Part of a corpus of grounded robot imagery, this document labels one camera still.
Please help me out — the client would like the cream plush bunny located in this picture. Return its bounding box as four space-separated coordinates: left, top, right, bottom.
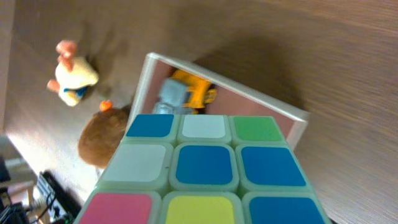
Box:
47 40 99 107

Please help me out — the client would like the colourful puzzle cube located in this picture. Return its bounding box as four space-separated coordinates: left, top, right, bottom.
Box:
75 114 330 223

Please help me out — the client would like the yellow grey toy truck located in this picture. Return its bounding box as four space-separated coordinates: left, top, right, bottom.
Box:
152 70 217 114

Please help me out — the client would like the white cardboard box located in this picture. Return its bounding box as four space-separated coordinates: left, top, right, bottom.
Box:
128 52 309 149

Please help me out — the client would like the background equipment clutter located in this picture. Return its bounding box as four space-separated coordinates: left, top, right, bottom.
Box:
1 136 81 224

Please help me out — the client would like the brown plush toy with carrot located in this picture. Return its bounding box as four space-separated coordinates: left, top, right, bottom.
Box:
78 100 131 169

